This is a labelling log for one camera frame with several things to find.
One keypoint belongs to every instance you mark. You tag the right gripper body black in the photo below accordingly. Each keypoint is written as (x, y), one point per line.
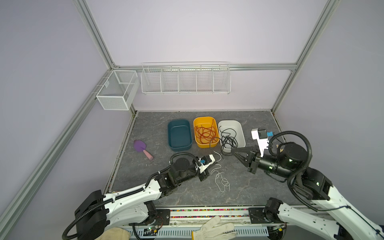
(253, 166)

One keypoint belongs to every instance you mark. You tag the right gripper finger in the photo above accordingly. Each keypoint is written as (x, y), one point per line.
(244, 159)
(246, 150)

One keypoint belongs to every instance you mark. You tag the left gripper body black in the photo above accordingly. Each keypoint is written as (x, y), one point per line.
(203, 175)

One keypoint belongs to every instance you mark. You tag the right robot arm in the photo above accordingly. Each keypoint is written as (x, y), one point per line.
(288, 155)

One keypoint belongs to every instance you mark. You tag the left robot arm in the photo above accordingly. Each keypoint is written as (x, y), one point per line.
(100, 212)

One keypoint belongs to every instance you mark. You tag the white plastic bin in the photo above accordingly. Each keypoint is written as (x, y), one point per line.
(231, 135)

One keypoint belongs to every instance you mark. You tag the yellow plastic bin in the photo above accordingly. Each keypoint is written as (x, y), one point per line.
(206, 132)

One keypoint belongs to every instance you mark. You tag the teal plastic bin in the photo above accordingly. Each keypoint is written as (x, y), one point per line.
(179, 135)

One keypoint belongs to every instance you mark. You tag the white work glove centre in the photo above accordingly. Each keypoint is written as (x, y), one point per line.
(212, 230)

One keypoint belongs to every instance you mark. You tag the purple pink scoop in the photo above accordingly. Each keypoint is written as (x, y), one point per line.
(140, 146)

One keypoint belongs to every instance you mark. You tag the cream work glove left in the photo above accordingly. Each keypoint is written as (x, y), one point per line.
(115, 234)

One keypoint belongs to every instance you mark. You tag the small white mesh basket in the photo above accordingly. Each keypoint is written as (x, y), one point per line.
(118, 91)

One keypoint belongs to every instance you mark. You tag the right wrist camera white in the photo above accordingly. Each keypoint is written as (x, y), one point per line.
(262, 138)

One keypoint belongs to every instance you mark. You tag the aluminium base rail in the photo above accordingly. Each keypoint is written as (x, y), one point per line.
(240, 216)

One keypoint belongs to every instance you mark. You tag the long white wire basket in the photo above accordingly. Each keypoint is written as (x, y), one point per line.
(186, 78)

